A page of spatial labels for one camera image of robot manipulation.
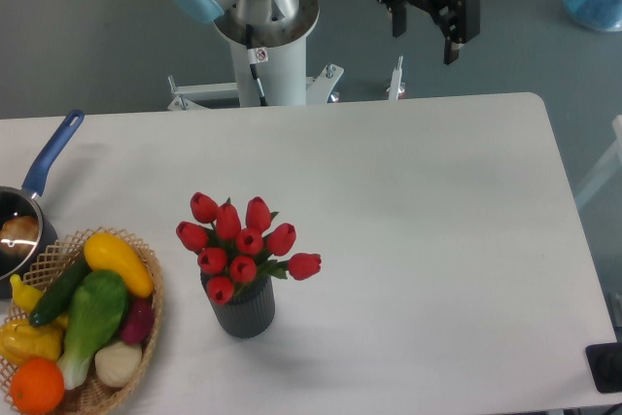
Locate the red tulip bouquet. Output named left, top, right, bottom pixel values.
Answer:
left=176, top=191, right=322, bottom=305

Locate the dark grey ribbed vase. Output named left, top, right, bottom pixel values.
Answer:
left=208, top=276, right=275, bottom=338

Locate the black device at table edge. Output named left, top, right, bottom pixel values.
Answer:
left=585, top=342, right=621, bottom=394

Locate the yellow squash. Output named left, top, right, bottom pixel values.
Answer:
left=84, top=232, right=155, bottom=298

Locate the purple red onion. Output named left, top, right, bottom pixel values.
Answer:
left=120, top=298, right=155, bottom=345

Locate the green bok choy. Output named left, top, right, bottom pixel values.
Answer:
left=57, top=269, right=128, bottom=391

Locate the brown bread roll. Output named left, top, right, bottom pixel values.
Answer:
left=1, top=216, right=39, bottom=259

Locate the green cucumber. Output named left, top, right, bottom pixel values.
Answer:
left=29, top=256, right=91, bottom=327

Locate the white garlic bulb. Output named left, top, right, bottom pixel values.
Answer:
left=94, top=341, right=142, bottom=388

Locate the yellow banana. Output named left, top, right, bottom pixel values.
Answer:
left=6, top=274, right=44, bottom=323

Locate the yellow bell pepper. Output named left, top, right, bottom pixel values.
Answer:
left=1, top=319, right=63, bottom=366

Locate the orange fruit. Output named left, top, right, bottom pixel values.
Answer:
left=9, top=358, right=65, bottom=414

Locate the white frame at right edge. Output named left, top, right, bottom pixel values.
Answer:
left=574, top=115, right=621, bottom=210

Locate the blue handled saucepan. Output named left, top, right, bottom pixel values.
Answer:
left=1, top=110, right=85, bottom=299

